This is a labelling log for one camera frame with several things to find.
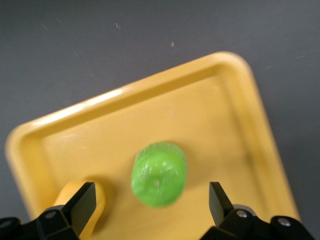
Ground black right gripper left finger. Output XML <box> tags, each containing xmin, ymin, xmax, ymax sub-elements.
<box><xmin>0</xmin><ymin>181</ymin><xmax>97</xmax><ymax>240</ymax></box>

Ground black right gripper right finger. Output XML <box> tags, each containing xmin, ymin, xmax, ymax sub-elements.
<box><xmin>199</xmin><ymin>181</ymin><xmax>315</xmax><ymax>240</ymax></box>

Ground green plastic vegetable toy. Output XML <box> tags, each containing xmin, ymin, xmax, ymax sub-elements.
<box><xmin>130</xmin><ymin>141</ymin><xmax>188</xmax><ymax>208</ymax></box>

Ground yellow potato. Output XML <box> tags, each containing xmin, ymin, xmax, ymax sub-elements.
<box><xmin>53</xmin><ymin>180</ymin><xmax>106</xmax><ymax>239</ymax></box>

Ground yellow plastic tray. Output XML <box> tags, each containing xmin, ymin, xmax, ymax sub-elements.
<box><xmin>4</xmin><ymin>51</ymin><xmax>301</xmax><ymax>240</ymax></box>

